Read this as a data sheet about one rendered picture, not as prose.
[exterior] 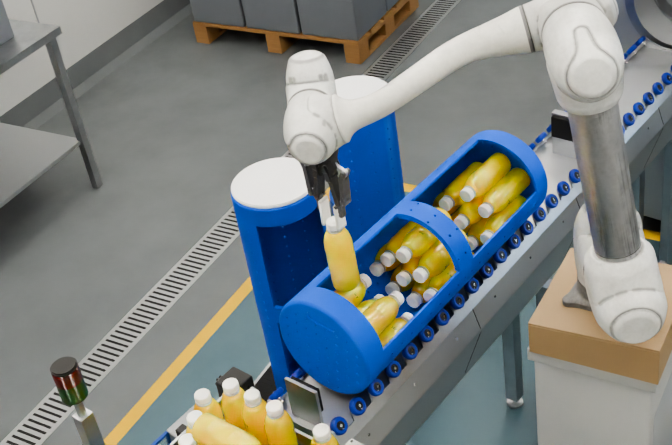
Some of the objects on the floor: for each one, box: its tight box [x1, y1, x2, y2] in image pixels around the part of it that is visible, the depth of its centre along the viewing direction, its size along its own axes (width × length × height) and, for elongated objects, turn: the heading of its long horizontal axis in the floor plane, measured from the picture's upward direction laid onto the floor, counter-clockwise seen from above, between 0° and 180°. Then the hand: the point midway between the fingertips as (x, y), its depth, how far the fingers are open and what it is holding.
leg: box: [632, 170, 645, 227], centre depth 420 cm, size 6×6×63 cm
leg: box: [502, 313, 524, 409], centre depth 361 cm, size 6×6×63 cm
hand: (332, 213), depth 243 cm, fingers closed on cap, 4 cm apart
